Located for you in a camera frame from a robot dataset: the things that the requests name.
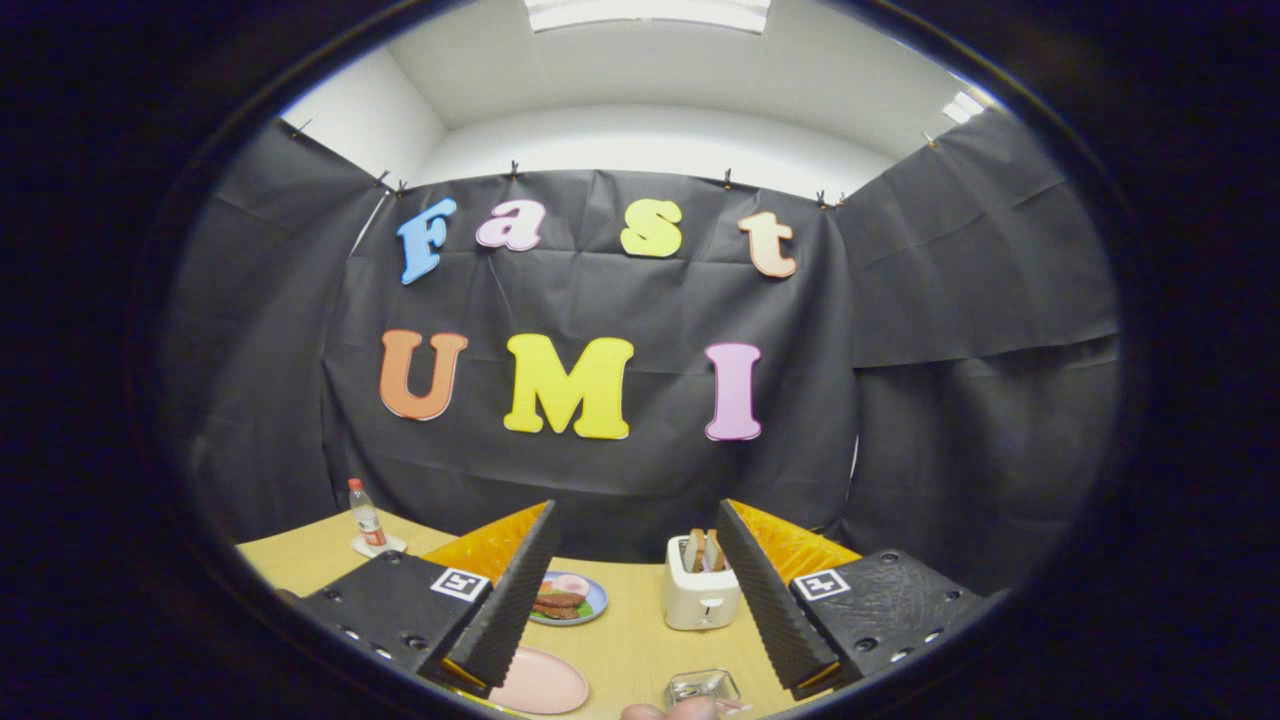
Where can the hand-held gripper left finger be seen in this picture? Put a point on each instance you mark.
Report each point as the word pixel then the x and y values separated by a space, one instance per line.
pixel 505 610

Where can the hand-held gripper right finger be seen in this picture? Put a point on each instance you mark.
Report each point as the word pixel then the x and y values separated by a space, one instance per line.
pixel 768 600

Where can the brown meat strip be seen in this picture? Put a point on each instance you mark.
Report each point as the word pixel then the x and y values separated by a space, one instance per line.
pixel 555 612
pixel 560 599

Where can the white toaster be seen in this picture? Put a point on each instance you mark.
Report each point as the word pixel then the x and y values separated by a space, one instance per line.
pixel 700 600

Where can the pink ham slice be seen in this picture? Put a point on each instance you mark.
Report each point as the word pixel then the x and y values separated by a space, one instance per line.
pixel 572 584

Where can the brown toast slice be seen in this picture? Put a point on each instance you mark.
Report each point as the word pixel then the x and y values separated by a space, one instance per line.
pixel 715 550
pixel 693 550

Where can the pink round plate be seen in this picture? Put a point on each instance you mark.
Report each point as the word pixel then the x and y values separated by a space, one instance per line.
pixel 545 685

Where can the blue food plate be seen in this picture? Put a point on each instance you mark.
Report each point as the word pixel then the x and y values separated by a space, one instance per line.
pixel 597 602

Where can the white square coaster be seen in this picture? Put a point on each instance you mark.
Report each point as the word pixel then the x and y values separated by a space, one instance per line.
pixel 392 547

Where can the clear water bottle red label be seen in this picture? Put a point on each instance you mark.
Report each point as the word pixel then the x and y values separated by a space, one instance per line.
pixel 366 515

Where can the small ceiling light panel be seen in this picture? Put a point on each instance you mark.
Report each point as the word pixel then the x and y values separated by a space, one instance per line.
pixel 963 107

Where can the large ceiling light panel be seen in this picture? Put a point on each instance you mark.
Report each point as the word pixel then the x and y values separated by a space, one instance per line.
pixel 650 12

